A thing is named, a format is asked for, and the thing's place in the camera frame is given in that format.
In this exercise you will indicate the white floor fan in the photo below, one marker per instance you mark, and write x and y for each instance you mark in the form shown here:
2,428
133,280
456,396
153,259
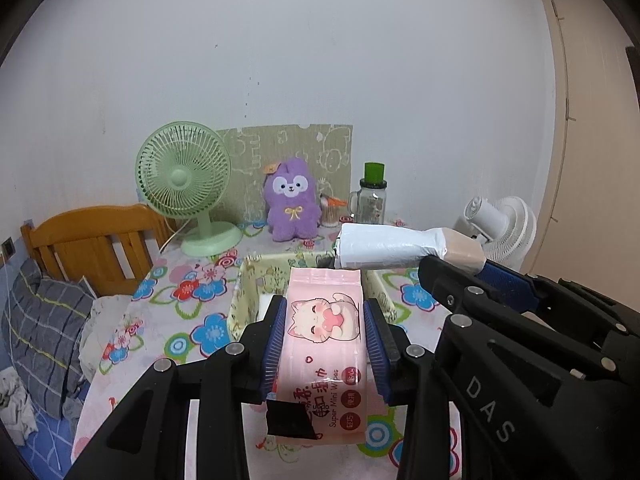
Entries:
500,225

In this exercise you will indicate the beige door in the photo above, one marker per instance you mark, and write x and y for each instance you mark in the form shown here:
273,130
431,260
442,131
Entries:
590,135

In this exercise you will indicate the purple plush toy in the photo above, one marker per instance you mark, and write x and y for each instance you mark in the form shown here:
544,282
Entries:
292,200

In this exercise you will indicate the patterned green cardboard board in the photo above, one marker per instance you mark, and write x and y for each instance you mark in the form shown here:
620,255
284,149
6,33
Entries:
300,145

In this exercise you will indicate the white crumpled cloth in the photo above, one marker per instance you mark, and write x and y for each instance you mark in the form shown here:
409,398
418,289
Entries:
105,320

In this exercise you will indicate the toothpick holder with orange lid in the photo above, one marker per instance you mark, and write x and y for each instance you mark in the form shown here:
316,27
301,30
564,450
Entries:
330,212

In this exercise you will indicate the wooden headboard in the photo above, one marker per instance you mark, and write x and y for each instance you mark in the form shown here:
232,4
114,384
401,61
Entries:
90,245

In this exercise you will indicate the green desk fan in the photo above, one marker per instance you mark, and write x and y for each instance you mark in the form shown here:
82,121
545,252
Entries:
182,180

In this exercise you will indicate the dark cloth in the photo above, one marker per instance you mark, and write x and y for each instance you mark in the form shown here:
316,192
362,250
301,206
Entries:
325,260

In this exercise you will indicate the light crumpled cloth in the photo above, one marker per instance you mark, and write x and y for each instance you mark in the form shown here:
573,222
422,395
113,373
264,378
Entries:
15,405

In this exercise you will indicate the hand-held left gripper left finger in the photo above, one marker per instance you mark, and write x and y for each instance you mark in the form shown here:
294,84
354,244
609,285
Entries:
272,355

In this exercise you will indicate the grey plaid pillow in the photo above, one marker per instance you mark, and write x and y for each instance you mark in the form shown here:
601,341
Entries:
45,325

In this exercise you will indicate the glass jar with green lid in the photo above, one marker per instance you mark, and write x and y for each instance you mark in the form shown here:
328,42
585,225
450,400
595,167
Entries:
372,200

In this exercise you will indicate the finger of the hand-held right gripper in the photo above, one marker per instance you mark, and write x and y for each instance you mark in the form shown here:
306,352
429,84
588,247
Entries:
505,285
450,285

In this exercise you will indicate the patterned green storage box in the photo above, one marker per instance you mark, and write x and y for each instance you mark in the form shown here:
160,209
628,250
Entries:
245,300

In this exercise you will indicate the white package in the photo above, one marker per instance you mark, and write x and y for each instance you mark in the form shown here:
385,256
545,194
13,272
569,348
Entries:
385,247

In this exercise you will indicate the floral tablecloth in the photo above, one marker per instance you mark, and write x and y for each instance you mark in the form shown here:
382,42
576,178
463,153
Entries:
210,280

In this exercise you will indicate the pink wet wipes pack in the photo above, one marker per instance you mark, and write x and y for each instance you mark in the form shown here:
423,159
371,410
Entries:
325,350

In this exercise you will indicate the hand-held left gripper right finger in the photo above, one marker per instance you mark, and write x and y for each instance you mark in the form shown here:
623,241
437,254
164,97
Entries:
377,355

